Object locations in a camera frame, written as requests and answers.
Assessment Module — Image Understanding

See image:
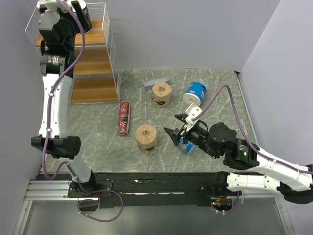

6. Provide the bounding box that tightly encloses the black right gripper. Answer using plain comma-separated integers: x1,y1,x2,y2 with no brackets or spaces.
163,121,220,159

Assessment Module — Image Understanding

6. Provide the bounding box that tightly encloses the blue paper towel roll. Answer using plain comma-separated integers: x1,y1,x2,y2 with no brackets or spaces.
183,82,207,107
178,137,195,154

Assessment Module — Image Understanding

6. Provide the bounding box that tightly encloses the brown paper towel roll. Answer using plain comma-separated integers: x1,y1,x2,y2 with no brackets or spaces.
151,82,172,108
135,124,158,153

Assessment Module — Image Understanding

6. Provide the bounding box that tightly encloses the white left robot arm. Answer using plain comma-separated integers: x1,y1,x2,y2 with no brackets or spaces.
31,0,97,197

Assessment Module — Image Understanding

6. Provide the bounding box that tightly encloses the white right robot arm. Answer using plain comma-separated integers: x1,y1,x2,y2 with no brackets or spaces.
164,114,313,205

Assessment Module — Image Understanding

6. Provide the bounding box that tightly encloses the grey rectangular box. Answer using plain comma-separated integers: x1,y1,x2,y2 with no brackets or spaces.
143,77,171,91

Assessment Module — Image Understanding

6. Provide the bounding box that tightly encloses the red toothpaste box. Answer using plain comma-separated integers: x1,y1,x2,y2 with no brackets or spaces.
116,102,130,136

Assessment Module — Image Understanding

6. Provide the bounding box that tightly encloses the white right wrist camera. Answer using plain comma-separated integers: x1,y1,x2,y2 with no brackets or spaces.
183,103,202,125

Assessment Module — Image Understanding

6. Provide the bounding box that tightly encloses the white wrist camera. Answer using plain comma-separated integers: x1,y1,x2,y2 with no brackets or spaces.
36,0,69,13
183,103,202,125

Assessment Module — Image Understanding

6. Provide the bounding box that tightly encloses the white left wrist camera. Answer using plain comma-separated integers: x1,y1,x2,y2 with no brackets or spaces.
36,0,69,13

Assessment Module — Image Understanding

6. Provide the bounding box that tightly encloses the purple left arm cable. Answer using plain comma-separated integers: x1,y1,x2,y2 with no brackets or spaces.
41,0,86,194

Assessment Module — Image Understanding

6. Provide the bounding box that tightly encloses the white wire wooden shelf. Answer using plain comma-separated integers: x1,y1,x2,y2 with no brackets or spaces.
25,2,120,104

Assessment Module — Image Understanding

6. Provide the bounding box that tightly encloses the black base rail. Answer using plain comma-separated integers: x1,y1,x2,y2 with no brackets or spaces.
67,171,242,209

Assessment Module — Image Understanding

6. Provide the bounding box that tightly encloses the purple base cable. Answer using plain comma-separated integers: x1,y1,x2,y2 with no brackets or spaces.
77,189,126,223

